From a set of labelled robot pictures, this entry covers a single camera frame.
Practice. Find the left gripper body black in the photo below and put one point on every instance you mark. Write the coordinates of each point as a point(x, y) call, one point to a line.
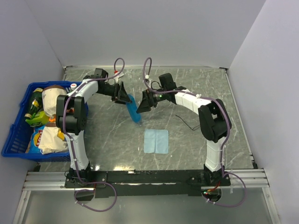
point(111, 91)

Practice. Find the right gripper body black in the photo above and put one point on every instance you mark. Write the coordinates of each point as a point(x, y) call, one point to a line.
point(155, 97)

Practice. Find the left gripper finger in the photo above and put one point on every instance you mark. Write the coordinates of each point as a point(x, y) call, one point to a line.
point(120, 91)
point(126, 100)

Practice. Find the blue translucent glasses case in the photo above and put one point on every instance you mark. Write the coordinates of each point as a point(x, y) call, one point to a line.
point(132, 108)

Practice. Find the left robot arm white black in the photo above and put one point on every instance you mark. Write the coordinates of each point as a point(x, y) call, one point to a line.
point(71, 116)

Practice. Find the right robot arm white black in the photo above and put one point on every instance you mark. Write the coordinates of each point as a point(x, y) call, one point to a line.
point(214, 122)

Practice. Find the black thin sunglasses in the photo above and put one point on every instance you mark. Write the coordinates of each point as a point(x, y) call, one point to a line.
point(191, 125)

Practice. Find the light blue cleaning cloth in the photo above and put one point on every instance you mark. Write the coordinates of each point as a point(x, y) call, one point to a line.
point(156, 141)

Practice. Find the green bottle white cap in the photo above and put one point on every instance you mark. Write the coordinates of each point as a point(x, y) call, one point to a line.
point(73, 86)

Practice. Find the brown white paper bag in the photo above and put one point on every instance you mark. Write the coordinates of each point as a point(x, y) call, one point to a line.
point(49, 97)

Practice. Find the dark green glass bottle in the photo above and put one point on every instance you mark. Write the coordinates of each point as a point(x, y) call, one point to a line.
point(35, 103)

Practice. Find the lime green snack pack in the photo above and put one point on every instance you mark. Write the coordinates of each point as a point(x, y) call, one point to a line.
point(38, 120)

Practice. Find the blue yellow chips bag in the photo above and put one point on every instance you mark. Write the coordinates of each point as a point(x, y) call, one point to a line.
point(33, 145)

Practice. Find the blue plastic basket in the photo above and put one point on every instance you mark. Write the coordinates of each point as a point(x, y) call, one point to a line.
point(20, 132)

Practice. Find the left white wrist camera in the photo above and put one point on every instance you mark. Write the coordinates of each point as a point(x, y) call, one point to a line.
point(119, 75)

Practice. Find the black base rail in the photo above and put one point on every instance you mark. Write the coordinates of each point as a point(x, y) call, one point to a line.
point(149, 182)

